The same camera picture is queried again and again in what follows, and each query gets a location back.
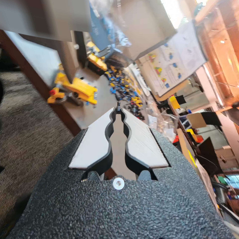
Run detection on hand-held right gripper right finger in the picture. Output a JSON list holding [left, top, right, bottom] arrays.
[[120, 108, 169, 176]]

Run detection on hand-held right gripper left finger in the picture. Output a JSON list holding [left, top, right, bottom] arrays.
[[69, 107, 116, 175]]

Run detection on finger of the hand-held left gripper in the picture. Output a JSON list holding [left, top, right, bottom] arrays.
[[57, 41, 79, 83]]

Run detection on yellow curved panel assembly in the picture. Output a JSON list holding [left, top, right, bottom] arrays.
[[47, 63, 98, 109]]

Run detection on grey desk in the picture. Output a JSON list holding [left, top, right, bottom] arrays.
[[0, 30, 179, 179]]

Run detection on black block with yellow beams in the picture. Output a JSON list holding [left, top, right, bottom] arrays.
[[85, 41, 110, 75]]

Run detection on small clear parts bag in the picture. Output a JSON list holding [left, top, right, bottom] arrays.
[[148, 109, 179, 138]]

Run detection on long wood edged table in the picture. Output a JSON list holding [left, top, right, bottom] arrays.
[[176, 128, 222, 215]]

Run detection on clear plastic bags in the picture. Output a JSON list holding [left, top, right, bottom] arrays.
[[101, 0, 135, 53]]

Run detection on yellow paper note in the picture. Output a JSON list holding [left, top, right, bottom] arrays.
[[188, 149, 197, 168]]

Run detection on cluttered side table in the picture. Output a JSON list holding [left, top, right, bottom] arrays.
[[168, 95, 222, 142]]

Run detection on pile of small building pieces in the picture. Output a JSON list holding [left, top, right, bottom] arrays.
[[104, 65, 146, 121]]

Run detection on cardboard box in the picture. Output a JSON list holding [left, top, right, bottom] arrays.
[[112, 0, 178, 61]]

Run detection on wood framed display board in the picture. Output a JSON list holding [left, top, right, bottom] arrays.
[[139, 21, 208, 101]]

